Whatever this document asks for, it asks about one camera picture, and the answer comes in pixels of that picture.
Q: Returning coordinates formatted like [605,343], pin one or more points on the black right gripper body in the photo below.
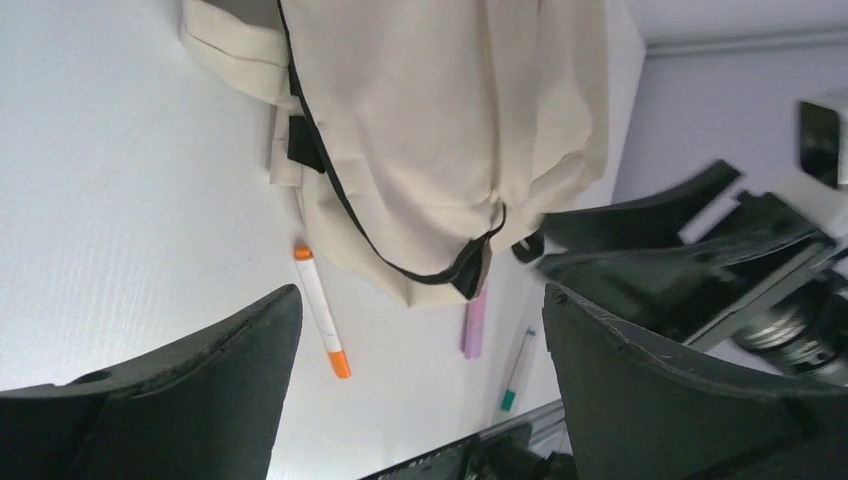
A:
[805,334]

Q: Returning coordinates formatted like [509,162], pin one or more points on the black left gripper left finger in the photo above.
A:
[207,406]

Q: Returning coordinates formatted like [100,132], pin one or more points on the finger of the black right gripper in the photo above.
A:
[652,222]
[662,278]

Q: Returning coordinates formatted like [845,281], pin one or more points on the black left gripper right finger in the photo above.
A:
[640,406]

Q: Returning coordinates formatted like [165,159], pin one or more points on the teal capped white marker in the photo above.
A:
[520,371]

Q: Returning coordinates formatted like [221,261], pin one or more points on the orange capped white marker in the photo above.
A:
[316,296]

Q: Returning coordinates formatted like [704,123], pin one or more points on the beige canvas backpack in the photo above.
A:
[420,137]

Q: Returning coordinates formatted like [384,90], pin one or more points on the pink highlighter pen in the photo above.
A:
[475,316]

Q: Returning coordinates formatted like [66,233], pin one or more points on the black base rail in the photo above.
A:
[503,454]

